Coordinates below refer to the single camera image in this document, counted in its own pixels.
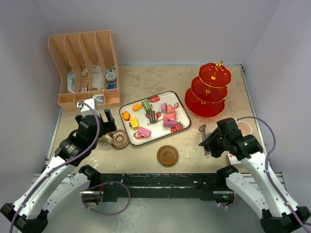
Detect purple fuzzy sweet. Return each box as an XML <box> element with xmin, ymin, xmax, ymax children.
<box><xmin>160</xmin><ymin>103</ymin><xmax>168</xmax><ymax>113</ymax></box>

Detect white sachet packet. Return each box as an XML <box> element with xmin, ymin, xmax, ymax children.
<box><xmin>92</xmin><ymin>65</ymin><xmax>104</xmax><ymax>90</ymax></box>

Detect metal serving tongs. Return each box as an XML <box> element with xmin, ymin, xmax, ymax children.
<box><xmin>198</xmin><ymin>124</ymin><xmax>211</xmax><ymax>158</ymax></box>

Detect orange fish cake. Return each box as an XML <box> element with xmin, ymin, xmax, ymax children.
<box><xmin>132</xmin><ymin>103</ymin><xmax>142</xmax><ymax>112</ymax></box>
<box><xmin>122</xmin><ymin>111</ymin><xmax>131</xmax><ymax>121</ymax></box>

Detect red three-tier stand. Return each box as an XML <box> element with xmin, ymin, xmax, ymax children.
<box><xmin>185</xmin><ymin>60</ymin><xmax>231</xmax><ymax>118</ymax></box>

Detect coral toy cake slice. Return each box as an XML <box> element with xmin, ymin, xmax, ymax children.
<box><xmin>163</xmin><ymin>113</ymin><xmax>176</xmax><ymax>121</ymax></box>

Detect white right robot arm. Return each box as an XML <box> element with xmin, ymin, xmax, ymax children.
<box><xmin>199</xmin><ymin>118</ymin><xmax>311</xmax><ymax>233</ymax></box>

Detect small boxed packets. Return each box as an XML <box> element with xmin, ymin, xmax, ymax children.
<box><xmin>80</xmin><ymin>68</ymin><xmax>89</xmax><ymax>92</ymax></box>

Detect orange fish cake upper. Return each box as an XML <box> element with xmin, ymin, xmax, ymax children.
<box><xmin>132</xmin><ymin>103</ymin><xmax>142</xmax><ymax>112</ymax></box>

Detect yellow toy cake slice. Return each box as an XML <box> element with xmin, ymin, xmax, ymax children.
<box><xmin>130</xmin><ymin>116</ymin><xmax>139</xmax><ymax>130</ymax></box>

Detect brown toy cake slice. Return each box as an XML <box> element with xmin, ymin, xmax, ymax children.
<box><xmin>149</xmin><ymin>110</ymin><xmax>157</xmax><ymax>124</ymax></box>

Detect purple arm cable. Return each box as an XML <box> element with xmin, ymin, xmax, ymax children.
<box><xmin>235</xmin><ymin>116</ymin><xmax>311</xmax><ymax>229</ymax></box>
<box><xmin>9</xmin><ymin>102</ymin><xmax>101</xmax><ymax>233</ymax></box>

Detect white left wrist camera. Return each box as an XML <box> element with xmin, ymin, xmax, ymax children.
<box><xmin>77</xmin><ymin>98</ymin><xmax>99</xmax><ymax>117</ymax></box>

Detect blue white round tin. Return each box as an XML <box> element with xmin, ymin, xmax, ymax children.
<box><xmin>105</xmin><ymin>71</ymin><xmax>117</xmax><ymax>83</ymax></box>

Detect beige ceramic mug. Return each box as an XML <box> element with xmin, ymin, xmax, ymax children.
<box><xmin>104</xmin><ymin>133</ymin><xmax>114</xmax><ymax>145</ymax></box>

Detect white red card box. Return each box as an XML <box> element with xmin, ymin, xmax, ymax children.
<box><xmin>226</xmin><ymin>153</ymin><xmax>241</xmax><ymax>165</ymax></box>

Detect brown coaster by mug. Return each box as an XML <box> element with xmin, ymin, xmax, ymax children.
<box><xmin>110</xmin><ymin>130</ymin><xmax>129</xmax><ymax>149</ymax></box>

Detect blue white pouch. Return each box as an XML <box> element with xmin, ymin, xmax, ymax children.
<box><xmin>67</xmin><ymin>71</ymin><xmax>75</xmax><ymax>93</ymax></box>

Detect pink desk organizer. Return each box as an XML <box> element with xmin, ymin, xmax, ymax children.
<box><xmin>48</xmin><ymin>31</ymin><xmax>121</xmax><ymax>112</ymax></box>

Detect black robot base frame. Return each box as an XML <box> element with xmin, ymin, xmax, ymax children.
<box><xmin>79</xmin><ymin>165</ymin><xmax>235</xmax><ymax>204</ymax></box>

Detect white strawberry tray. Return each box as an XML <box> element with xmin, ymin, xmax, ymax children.
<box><xmin>119</xmin><ymin>91</ymin><xmax>191</xmax><ymax>146</ymax></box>

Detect clear plastic cup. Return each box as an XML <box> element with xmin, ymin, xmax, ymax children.
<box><xmin>237</xmin><ymin>120</ymin><xmax>253</xmax><ymax>136</ymax></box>

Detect pink toy cake slice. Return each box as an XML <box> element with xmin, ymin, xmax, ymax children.
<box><xmin>138</xmin><ymin>127</ymin><xmax>152</xmax><ymax>138</ymax></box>

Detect orange fish cake left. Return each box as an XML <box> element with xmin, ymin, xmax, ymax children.
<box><xmin>122</xmin><ymin>111</ymin><xmax>131</xmax><ymax>121</ymax></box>

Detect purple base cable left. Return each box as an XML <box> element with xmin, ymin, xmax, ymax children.
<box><xmin>81</xmin><ymin>181</ymin><xmax>131</xmax><ymax>216</ymax></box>

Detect brown coaster centre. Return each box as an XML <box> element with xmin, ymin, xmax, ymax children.
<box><xmin>157</xmin><ymin>145</ymin><xmax>179</xmax><ymax>167</ymax></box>

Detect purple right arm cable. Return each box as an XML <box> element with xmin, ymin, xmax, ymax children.
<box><xmin>235</xmin><ymin>116</ymin><xmax>311</xmax><ymax>229</ymax></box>

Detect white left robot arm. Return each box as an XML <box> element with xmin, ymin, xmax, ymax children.
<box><xmin>0</xmin><ymin>106</ymin><xmax>117</xmax><ymax>233</ymax></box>

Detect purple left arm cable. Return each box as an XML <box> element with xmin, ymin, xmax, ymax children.
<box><xmin>9</xmin><ymin>102</ymin><xmax>101</xmax><ymax>233</ymax></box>

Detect green toy cake slice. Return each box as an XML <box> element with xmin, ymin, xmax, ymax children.
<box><xmin>141</xmin><ymin>100</ymin><xmax>152</xmax><ymax>113</ymax></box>

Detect coral fuzzy sweet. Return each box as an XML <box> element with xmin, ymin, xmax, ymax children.
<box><xmin>167</xmin><ymin>104</ymin><xmax>176</xmax><ymax>114</ymax></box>

